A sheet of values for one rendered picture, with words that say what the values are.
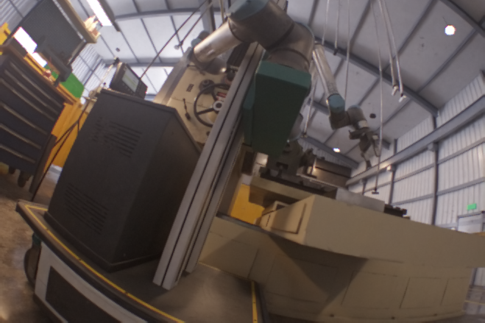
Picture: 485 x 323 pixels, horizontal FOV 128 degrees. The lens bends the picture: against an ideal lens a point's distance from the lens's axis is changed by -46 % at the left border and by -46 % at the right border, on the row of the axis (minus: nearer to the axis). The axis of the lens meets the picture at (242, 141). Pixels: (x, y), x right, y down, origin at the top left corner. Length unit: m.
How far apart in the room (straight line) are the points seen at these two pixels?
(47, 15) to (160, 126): 2.19
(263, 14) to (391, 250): 0.73
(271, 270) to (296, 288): 0.24
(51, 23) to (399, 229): 2.86
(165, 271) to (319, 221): 0.48
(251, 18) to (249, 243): 1.39
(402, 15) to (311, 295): 8.12
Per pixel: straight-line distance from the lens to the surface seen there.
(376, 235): 0.51
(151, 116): 0.67
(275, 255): 1.63
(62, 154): 3.89
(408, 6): 8.29
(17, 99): 2.03
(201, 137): 1.72
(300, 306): 1.78
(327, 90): 1.23
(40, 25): 2.60
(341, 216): 0.47
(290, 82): 0.61
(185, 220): 0.67
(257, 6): 0.70
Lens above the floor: 0.61
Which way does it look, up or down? 20 degrees up
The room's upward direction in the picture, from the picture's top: 20 degrees clockwise
